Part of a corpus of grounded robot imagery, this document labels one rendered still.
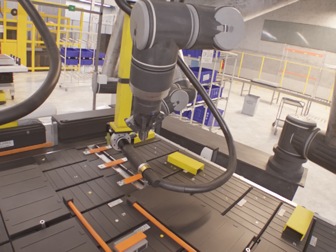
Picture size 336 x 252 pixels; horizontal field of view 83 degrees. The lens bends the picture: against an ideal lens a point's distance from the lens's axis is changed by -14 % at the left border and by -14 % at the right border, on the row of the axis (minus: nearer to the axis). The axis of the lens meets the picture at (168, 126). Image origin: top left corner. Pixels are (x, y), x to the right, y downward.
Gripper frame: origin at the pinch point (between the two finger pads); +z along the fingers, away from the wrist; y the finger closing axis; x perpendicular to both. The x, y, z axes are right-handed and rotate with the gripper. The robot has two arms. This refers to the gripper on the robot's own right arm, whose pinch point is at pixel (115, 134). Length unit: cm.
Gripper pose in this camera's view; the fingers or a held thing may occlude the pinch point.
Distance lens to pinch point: 101.5
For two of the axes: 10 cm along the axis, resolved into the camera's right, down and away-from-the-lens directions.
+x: -5.1, -3.6, 7.8
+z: -8.1, 5.1, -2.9
